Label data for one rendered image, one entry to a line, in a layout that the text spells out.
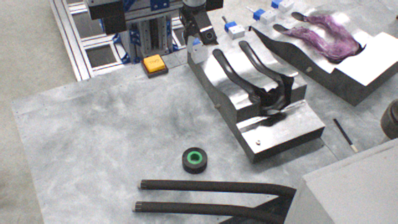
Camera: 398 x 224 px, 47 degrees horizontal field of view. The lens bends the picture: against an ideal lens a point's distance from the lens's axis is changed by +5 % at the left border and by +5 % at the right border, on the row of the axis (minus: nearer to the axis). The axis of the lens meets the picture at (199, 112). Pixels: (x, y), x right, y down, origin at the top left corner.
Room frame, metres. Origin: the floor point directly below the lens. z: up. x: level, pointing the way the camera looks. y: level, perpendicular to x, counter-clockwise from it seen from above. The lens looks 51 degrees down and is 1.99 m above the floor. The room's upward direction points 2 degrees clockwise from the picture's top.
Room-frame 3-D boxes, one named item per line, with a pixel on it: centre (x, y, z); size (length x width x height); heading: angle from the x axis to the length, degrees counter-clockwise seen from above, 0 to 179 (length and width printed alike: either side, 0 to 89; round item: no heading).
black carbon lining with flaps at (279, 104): (1.05, -0.18, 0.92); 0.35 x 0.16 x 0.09; 28
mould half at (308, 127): (1.03, -0.18, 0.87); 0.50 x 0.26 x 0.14; 28
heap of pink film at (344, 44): (1.27, -0.45, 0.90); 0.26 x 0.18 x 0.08; 45
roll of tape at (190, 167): (0.75, 0.01, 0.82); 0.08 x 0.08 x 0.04
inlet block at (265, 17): (1.43, -0.22, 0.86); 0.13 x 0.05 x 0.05; 45
